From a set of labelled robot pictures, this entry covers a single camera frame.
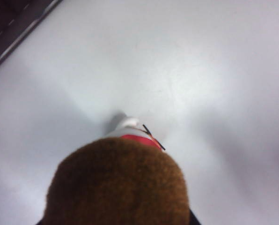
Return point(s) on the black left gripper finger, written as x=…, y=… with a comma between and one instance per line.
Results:
x=41, y=222

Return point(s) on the brown plush kiwi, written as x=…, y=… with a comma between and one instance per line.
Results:
x=116, y=185

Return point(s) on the white flat-head doll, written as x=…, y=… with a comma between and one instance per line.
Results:
x=130, y=125

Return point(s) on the black mechanical keyboard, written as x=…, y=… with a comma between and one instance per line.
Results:
x=10, y=25

